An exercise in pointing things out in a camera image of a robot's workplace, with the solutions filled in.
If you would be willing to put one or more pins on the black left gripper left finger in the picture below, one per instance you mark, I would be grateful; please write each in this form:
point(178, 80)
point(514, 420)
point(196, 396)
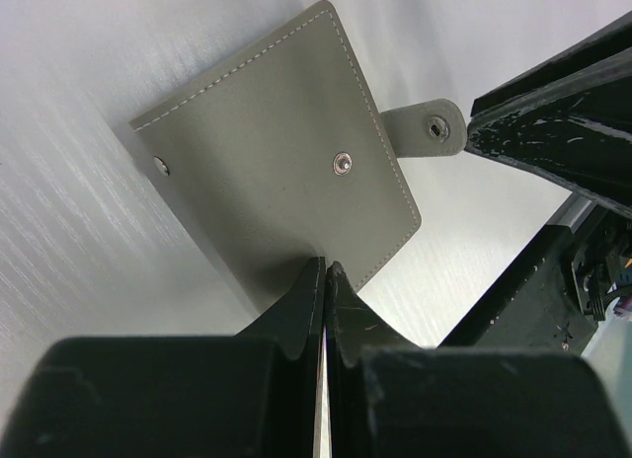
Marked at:
point(252, 394)

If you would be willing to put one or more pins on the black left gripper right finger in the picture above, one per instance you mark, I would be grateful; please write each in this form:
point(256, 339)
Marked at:
point(391, 398)

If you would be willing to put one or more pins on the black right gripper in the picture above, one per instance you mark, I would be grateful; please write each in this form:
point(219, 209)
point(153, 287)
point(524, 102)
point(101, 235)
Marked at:
point(566, 120)

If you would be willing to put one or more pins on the grey leather card holder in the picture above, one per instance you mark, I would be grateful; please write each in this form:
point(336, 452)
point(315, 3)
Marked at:
point(279, 154)

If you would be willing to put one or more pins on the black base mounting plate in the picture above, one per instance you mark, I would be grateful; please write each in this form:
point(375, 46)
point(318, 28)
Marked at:
point(556, 292)

